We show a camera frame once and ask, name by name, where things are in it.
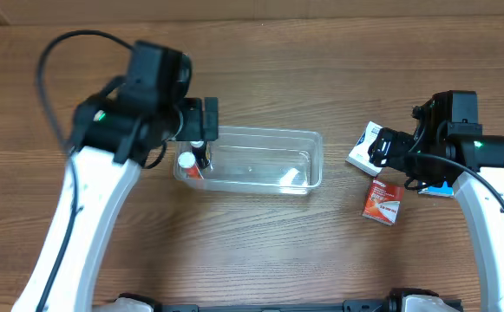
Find dark bottle white cap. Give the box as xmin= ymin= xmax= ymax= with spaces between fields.
xmin=190 ymin=140 xmax=211 ymax=170

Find orange tube white cap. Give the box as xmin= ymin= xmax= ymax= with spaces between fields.
xmin=177 ymin=152 xmax=203 ymax=179

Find blue VapoDrops box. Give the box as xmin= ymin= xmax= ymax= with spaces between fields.
xmin=418 ymin=182 xmax=454 ymax=198

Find white medicine box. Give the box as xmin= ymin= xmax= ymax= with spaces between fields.
xmin=346 ymin=121 xmax=382 ymax=177

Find red medicine box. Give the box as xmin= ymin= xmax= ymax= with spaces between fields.
xmin=363 ymin=179 xmax=405 ymax=225

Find clear plastic container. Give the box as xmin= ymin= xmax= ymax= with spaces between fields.
xmin=173 ymin=126 xmax=324 ymax=195

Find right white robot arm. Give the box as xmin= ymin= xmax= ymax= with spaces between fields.
xmin=368 ymin=90 xmax=504 ymax=311

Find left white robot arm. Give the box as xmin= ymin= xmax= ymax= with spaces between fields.
xmin=13 ymin=41 xmax=219 ymax=311

